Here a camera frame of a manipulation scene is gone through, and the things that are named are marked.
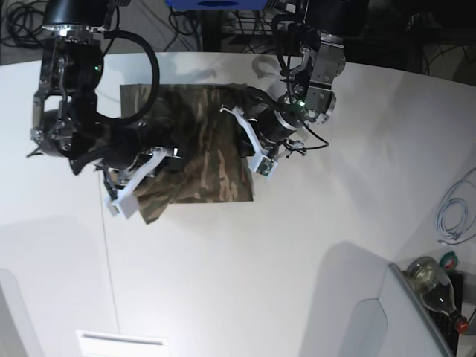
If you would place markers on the green tape roll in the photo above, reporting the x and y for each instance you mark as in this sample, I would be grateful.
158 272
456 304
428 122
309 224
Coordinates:
449 261

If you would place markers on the white label plate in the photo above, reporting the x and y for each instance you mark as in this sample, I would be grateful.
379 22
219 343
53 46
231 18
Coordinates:
114 345

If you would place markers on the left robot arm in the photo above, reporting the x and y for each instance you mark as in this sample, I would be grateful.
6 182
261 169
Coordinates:
309 46

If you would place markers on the camouflage t-shirt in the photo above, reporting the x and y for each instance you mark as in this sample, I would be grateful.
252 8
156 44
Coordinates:
209 166

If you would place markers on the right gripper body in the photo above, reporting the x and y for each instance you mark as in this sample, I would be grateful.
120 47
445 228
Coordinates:
120 148

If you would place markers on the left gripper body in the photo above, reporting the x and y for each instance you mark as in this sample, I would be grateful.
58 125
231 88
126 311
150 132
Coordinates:
281 119

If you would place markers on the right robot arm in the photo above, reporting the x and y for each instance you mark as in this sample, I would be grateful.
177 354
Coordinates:
73 63

